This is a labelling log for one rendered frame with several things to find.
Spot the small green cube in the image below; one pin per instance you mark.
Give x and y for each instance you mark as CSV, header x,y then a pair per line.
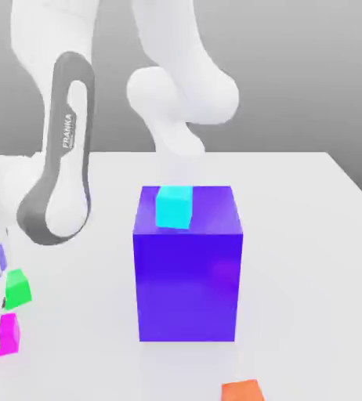
x,y
18,289

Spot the small magenta cube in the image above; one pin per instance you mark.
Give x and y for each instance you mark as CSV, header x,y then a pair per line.
x,y
10,335

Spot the large purple box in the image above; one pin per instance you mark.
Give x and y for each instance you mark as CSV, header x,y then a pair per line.
x,y
187,282

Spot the small cyan cube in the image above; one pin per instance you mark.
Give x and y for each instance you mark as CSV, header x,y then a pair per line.
x,y
173,208

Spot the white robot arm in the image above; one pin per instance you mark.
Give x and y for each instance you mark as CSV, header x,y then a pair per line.
x,y
65,200

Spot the small orange cube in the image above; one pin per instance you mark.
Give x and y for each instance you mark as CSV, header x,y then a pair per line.
x,y
242,391

